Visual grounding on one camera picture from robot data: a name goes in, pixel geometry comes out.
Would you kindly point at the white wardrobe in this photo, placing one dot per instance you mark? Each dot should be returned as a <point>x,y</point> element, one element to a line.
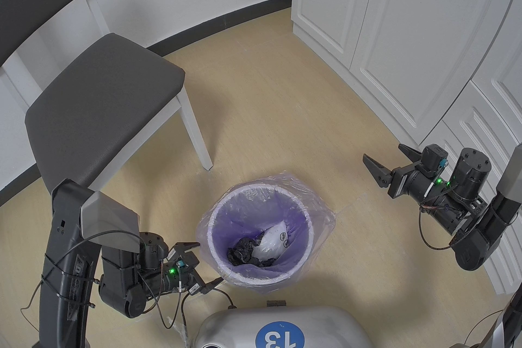
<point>408,32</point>

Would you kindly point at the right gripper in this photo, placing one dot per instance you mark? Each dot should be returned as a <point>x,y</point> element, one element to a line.
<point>401,183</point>

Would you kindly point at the clear plastic wrap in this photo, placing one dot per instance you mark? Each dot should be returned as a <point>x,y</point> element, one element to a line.
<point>177,328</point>

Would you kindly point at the white trash bin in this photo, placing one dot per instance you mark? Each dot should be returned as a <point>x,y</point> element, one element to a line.
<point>257,280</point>

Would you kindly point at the white printed wrapper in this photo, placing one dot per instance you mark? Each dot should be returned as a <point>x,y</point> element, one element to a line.
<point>271,242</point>

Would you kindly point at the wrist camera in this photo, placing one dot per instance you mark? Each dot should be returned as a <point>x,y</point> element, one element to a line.
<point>433,158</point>
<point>185,260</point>

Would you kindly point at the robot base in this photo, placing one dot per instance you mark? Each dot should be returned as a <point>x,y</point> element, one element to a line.
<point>244,326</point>

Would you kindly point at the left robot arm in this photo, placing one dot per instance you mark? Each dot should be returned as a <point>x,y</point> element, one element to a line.
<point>65,240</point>

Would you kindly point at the crumpled black plastic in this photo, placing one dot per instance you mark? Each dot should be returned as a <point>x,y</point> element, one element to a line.
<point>240,252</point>

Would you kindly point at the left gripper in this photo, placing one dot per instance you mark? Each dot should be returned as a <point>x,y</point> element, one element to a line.
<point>183,283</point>

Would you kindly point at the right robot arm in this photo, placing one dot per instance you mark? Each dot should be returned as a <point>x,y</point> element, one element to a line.
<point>509,183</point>

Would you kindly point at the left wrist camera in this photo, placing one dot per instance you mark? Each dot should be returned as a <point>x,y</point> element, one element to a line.
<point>185,260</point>

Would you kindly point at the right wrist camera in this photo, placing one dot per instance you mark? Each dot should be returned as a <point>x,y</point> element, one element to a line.
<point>433,158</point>

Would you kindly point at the white chair with grey cushions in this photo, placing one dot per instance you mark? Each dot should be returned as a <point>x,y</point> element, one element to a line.
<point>102,93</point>

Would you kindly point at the purple plastic bag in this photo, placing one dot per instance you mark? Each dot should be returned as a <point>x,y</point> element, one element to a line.
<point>244,211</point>

